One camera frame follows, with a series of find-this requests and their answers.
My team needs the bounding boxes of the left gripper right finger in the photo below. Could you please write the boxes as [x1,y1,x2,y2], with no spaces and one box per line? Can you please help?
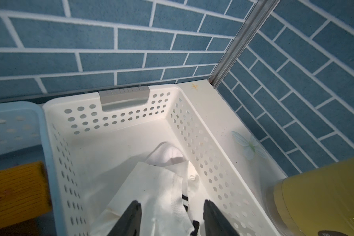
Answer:
[203,200,239,236]

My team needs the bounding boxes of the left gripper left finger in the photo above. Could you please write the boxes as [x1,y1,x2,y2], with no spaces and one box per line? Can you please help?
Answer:
[107,200,142,236]

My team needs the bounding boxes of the small white sock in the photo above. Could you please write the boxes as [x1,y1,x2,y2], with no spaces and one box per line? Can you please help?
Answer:
[89,161,195,236]

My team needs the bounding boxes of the purple striped sock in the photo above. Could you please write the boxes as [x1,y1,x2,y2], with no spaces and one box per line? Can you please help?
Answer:
[0,161,52,229]

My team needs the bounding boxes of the white sock black stripes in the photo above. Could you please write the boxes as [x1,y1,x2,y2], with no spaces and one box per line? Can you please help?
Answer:
[145,143,200,236]

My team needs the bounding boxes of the white plastic basket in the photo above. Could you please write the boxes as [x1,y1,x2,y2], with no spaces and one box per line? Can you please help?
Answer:
[43,81,283,236]

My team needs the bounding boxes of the light blue plastic basket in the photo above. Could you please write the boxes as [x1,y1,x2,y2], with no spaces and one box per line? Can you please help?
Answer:
[0,101,68,236]

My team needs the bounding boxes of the yellow pen cup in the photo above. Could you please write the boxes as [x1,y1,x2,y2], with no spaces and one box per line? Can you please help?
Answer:
[266,157,354,236]

